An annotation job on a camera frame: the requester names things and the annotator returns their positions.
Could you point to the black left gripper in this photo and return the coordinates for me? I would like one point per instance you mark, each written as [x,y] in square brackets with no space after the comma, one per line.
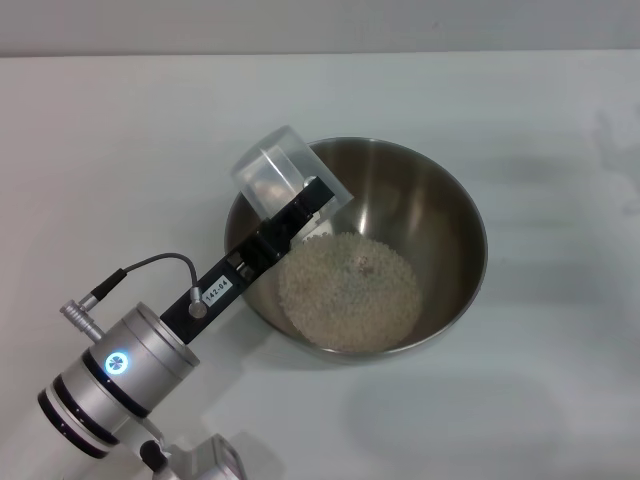
[225,290]

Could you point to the clear plastic measuring cup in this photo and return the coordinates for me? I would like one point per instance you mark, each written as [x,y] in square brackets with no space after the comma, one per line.
[280,160]

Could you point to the white rice grains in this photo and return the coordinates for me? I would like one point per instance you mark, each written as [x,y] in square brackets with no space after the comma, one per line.
[350,295]

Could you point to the stainless steel mixing bowl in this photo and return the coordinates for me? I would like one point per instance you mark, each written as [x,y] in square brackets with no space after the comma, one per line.
[440,240]

